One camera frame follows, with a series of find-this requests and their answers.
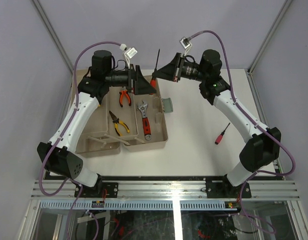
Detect translucent brown toolbox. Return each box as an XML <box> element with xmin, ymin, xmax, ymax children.
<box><xmin>76</xmin><ymin>91</ymin><xmax>168</xmax><ymax>158</ymax></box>

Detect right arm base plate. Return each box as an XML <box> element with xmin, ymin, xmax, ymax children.
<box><xmin>205</xmin><ymin>177</ymin><xmax>251</xmax><ymax>199</ymax></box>

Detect red handled adjustable wrench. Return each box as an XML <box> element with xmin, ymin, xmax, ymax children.
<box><xmin>137</xmin><ymin>100</ymin><xmax>152</xmax><ymax>141</ymax></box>

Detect left frame post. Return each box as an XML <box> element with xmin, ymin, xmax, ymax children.
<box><xmin>30</xmin><ymin>0</ymin><xmax>74</xmax><ymax>73</ymax></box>

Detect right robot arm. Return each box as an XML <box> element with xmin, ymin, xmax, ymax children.
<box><xmin>153</xmin><ymin>49</ymin><xmax>281</xmax><ymax>197</ymax></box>

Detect beige middle toolbox tray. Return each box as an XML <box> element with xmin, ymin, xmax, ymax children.
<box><xmin>108</xmin><ymin>87</ymin><xmax>138</xmax><ymax>141</ymax></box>

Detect aluminium mounting rail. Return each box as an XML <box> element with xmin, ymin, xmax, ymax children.
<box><xmin>31</xmin><ymin>179</ymin><xmax>301</xmax><ymax>201</ymax></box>

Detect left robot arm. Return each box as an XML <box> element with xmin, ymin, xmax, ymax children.
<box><xmin>37</xmin><ymin>50</ymin><xmax>156</xmax><ymax>197</ymax></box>

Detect right frame post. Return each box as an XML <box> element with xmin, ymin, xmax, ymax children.
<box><xmin>247</xmin><ymin>0</ymin><xmax>293</xmax><ymax>75</ymax></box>

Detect yellow handled pliers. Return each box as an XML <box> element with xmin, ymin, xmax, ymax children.
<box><xmin>109</xmin><ymin>111</ymin><xmax>130</xmax><ymax>137</ymax></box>

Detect orange handled long-nose pliers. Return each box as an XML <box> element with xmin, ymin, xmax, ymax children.
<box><xmin>119</xmin><ymin>87</ymin><xmax>132</xmax><ymax>108</ymax></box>

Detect beige toolbox tray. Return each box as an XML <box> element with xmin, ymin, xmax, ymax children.
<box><xmin>73</xmin><ymin>67</ymin><xmax>111</xmax><ymax>141</ymax></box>
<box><xmin>108</xmin><ymin>87</ymin><xmax>138</xmax><ymax>141</ymax></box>

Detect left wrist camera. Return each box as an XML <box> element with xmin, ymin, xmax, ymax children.
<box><xmin>120</xmin><ymin>44</ymin><xmax>138</xmax><ymax>68</ymax></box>

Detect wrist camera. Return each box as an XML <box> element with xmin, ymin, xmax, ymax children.
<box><xmin>120</xmin><ymin>44</ymin><xmax>138</xmax><ymax>68</ymax></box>
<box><xmin>179</xmin><ymin>37</ymin><xmax>192</xmax><ymax>56</ymax></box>

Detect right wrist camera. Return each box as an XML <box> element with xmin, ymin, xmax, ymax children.
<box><xmin>179</xmin><ymin>37</ymin><xmax>192</xmax><ymax>56</ymax></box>

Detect frame post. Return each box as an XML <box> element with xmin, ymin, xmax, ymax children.
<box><xmin>30</xmin><ymin>0</ymin><xmax>74</xmax><ymax>73</ymax></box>
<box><xmin>247</xmin><ymin>0</ymin><xmax>293</xmax><ymax>75</ymax></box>

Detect red handled screwdriver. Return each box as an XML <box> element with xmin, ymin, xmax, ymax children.
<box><xmin>150</xmin><ymin>49</ymin><xmax>160</xmax><ymax>88</ymax></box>

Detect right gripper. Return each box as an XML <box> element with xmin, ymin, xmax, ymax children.
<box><xmin>153</xmin><ymin>53</ymin><xmax>207</xmax><ymax>83</ymax></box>

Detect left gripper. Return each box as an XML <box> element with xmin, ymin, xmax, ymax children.
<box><xmin>104</xmin><ymin>63</ymin><xmax>156</xmax><ymax>94</ymax></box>

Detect slotted cable duct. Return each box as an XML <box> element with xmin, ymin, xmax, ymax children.
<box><xmin>41</xmin><ymin>199</ymin><xmax>237</xmax><ymax>212</ymax></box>

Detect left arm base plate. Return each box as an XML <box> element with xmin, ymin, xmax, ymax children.
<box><xmin>80</xmin><ymin>182</ymin><xmax>119</xmax><ymax>199</ymax></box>

